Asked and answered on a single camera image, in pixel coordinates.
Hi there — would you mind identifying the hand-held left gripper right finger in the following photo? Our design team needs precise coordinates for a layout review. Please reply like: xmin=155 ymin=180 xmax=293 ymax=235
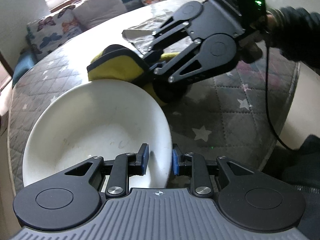
xmin=172 ymin=143 xmax=257 ymax=198

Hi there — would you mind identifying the large butterfly print pillow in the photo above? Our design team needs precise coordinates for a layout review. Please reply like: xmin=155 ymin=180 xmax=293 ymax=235
xmin=26 ymin=4 xmax=83 ymax=60

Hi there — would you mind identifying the white bowl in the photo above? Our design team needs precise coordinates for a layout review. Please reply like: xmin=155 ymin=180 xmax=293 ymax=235
xmin=22 ymin=80 xmax=173 ymax=188

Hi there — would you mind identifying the black cable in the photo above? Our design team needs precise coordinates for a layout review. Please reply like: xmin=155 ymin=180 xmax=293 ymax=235
xmin=264 ymin=30 xmax=300 ymax=151

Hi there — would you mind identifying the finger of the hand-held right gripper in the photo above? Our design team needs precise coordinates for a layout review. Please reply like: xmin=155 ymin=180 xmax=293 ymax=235
xmin=150 ymin=40 xmax=218 ymax=83
xmin=142 ymin=12 xmax=192 ymax=62

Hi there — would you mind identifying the person's right forearm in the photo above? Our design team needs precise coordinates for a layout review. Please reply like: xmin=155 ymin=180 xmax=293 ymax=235
xmin=269 ymin=6 xmax=320 ymax=68

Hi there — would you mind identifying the person's right hand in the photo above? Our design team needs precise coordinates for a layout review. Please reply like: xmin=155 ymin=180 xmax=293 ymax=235
xmin=240 ymin=14 xmax=277 ymax=64

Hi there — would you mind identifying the grey towel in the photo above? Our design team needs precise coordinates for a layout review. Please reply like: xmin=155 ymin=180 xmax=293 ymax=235
xmin=122 ymin=10 xmax=180 ymax=55

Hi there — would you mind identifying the plain white pillow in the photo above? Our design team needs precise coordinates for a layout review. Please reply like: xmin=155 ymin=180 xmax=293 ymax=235
xmin=72 ymin=0 xmax=128 ymax=27

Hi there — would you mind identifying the blue sofa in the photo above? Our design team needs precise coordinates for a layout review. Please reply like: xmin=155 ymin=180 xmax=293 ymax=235
xmin=12 ymin=0 xmax=143 ymax=85

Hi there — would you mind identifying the yellow and black cleaning cloth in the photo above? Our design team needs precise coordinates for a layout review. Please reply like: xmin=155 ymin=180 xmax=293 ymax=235
xmin=87 ymin=44 xmax=193 ymax=108

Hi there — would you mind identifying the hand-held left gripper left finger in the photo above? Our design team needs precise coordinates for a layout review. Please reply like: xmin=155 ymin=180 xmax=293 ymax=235
xmin=64 ymin=143 xmax=150 ymax=198

